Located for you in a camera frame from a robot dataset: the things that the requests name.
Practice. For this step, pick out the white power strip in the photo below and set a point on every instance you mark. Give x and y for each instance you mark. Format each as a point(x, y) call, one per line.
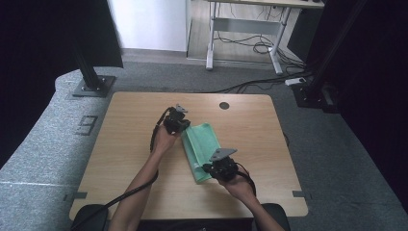
point(295, 81)

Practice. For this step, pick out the grey tape strip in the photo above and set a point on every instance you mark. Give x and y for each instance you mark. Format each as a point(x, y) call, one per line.
point(77, 195)

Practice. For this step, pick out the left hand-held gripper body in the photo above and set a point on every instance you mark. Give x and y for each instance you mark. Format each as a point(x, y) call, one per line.
point(174, 122)

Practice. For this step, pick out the black round table grommet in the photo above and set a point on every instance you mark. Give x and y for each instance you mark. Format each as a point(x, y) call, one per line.
point(224, 105)

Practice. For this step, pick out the person's dark clothing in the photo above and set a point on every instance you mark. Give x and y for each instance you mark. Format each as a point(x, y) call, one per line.
point(88, 216)

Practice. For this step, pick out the black curtain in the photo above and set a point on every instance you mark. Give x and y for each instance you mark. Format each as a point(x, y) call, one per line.
point(38, 64)
point(378, 80)

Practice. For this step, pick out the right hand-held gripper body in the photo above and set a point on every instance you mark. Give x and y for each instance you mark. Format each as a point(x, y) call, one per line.
point(224, 168)

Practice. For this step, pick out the grey floor socket cover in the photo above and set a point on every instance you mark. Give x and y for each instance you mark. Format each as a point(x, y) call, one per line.
point(86, 125)

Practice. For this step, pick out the black metal stand with base plate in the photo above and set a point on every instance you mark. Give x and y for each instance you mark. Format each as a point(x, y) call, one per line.
point(89, 75)

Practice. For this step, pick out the person's right hand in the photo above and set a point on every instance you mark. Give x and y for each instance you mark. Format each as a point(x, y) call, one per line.
point(240, 187)

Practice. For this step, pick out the person's left hand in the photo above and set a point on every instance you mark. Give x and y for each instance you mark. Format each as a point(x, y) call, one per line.
point(165, 141)

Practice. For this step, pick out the green cloth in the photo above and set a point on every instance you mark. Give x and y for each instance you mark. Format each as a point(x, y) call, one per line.
point(200, 144)

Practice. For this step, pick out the white desk frame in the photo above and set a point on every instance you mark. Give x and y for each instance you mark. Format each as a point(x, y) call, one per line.
point(247, 26)

